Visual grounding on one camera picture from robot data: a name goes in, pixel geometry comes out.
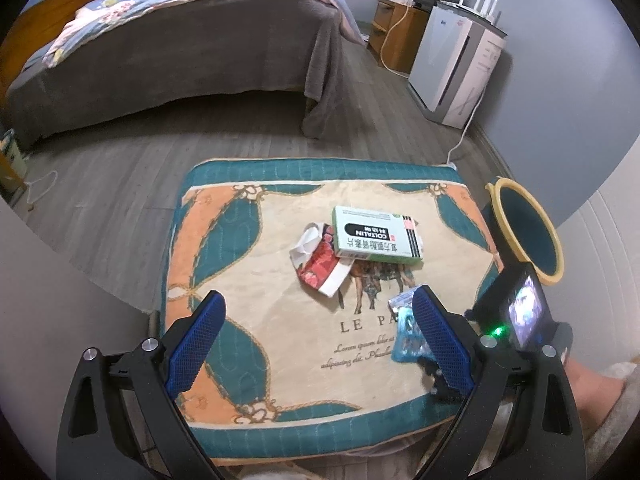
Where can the yellow rimmed teal waste bin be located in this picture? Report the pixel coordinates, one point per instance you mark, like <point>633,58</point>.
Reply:
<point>525,230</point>

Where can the wooden nightstand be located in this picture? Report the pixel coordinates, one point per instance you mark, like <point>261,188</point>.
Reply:
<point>400,30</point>

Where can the crumpled red and white packet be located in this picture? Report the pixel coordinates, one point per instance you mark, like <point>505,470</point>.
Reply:
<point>320,265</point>

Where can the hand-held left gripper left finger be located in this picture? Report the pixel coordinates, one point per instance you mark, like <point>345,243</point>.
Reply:
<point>195,350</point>

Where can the person's right forearm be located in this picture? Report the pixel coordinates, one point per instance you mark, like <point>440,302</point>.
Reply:
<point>595,385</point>

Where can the white air purifier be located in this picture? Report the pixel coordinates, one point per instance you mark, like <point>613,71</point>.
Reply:
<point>440,60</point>

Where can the pale green bag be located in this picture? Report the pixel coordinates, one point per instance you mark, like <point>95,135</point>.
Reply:
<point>10,160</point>

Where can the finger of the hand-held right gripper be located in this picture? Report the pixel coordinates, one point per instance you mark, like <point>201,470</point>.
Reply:
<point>445,394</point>

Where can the printed teal and beige mat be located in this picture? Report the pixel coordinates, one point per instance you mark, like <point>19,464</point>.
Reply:
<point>280,310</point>

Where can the wooden bed headboard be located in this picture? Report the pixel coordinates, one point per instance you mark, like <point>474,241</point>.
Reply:
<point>50,5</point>

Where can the green and white medicine box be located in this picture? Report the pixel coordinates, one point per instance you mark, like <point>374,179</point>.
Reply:
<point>370,235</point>

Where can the blue blister pack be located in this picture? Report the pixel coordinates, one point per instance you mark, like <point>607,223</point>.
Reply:
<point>405,335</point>

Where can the white router with antennas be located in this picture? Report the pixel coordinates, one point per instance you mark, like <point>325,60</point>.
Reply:
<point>475,7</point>

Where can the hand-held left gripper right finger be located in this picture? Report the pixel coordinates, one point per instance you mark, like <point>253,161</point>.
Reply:
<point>442,345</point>

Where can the bed with grey blanket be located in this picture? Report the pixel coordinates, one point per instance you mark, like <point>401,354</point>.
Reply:
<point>175,60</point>

